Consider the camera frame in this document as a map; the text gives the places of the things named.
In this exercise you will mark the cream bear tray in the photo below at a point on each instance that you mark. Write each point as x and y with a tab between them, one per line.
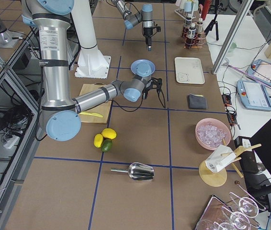
189	70

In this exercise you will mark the yellow lemon oblong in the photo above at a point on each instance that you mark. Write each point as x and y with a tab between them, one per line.
98	140

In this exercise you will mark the aluminium frame post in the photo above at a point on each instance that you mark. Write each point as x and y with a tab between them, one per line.
242	12

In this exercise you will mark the bottle with white cap left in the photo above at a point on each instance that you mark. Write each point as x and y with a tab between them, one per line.
187	25

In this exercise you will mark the white wire cup rack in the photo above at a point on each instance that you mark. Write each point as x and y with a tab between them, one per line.
186	8

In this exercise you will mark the copper wire bottle rack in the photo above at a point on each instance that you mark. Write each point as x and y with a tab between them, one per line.
197	41

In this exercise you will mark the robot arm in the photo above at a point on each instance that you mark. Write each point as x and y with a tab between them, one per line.
60	113
144	16

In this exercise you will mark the bottle with white cap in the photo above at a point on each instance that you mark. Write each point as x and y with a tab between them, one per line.
192	31
199	26
187	25

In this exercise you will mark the yellow plastic knife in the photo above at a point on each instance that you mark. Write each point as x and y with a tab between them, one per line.
92	114

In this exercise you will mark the steel scoop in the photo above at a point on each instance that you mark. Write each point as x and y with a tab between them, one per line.
137	171

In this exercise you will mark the grey yellow folded cloth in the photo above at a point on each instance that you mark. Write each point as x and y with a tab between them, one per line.
196	102

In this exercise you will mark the yellow lemon round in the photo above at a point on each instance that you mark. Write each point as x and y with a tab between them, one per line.
109	133

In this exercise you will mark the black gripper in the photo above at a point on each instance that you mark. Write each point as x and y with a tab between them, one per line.
145	92
147	32

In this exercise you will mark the bottle with white cap right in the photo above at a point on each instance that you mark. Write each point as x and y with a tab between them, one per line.
199	26

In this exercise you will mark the mint green bowl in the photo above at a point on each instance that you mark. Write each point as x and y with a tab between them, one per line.
232	47

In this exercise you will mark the black monitor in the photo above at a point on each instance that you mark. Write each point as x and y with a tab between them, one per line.
256	164

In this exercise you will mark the blue teach pendant far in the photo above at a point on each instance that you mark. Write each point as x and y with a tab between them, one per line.
261	70

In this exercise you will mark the bottle with white cap lower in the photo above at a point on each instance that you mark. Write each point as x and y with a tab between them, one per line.
192	31

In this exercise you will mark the wine glass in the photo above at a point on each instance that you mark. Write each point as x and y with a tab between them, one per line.
248	206

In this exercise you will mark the black tripod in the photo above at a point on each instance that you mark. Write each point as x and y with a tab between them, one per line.
214	21

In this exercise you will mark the green avocado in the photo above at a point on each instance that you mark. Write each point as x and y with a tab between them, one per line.
106	145

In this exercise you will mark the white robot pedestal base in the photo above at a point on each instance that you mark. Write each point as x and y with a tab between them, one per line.
91	63

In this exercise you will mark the wooden cutting board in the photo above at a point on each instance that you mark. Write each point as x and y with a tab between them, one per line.
102	109

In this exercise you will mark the blue teach pendant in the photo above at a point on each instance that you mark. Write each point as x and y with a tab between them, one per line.
253	95
261	70

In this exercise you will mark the blue teach pendant near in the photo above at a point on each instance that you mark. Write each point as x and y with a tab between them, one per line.
253	95

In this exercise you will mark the pink bowl with ice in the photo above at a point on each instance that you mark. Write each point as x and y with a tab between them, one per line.
211	133

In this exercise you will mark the blue plate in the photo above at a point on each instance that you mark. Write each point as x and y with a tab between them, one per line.
137	62

